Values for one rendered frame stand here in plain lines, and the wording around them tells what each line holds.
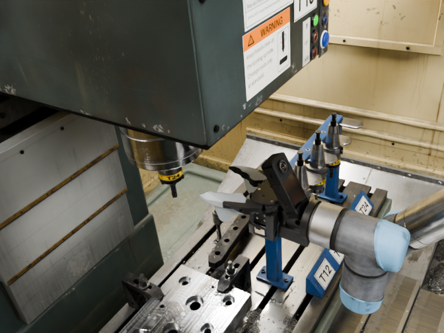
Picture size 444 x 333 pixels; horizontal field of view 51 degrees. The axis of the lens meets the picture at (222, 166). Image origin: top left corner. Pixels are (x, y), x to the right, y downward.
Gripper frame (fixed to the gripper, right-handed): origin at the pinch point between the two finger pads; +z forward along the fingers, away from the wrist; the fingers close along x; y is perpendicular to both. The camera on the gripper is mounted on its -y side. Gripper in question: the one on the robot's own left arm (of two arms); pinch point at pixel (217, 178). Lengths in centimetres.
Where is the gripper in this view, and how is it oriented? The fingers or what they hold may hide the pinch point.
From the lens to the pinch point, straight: 88.8
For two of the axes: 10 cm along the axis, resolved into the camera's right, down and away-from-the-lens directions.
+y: 0.6, 8.2, 5.7
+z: -8.4, -2.7, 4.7
